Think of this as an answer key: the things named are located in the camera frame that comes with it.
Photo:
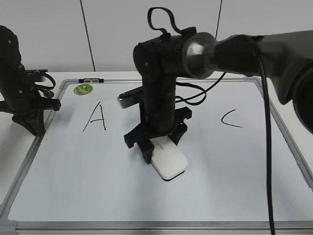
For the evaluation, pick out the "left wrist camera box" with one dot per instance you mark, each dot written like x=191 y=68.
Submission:
x=36 y=75

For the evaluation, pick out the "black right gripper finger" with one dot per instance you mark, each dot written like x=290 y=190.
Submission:
x=176 y=135
x=146 y=148

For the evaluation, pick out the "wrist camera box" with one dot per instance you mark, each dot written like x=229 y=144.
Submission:
x=36 y=75
x=131 y=97

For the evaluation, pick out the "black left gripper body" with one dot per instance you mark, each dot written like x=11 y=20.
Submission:
x=22 y=108

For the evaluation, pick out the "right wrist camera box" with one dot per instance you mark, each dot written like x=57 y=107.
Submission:
x=131 y=97

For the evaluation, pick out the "white board eraser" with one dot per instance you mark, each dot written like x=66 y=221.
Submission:
x=167 y=159

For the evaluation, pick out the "round green magnet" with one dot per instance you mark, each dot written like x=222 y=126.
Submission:
x=83 y=89

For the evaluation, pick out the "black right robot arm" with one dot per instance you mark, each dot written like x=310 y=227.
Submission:
x=286 y=59

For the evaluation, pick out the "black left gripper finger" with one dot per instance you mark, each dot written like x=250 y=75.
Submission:
x=32 y=122

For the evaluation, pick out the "white board with grey frame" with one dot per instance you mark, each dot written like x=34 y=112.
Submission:
x=81 y=175

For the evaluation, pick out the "black grey board clip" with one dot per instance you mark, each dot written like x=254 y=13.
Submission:
x=91 y=80

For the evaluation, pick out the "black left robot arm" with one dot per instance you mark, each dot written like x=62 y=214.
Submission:
x=27 y=93

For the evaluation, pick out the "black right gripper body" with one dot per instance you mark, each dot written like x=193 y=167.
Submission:
x=143 y=131

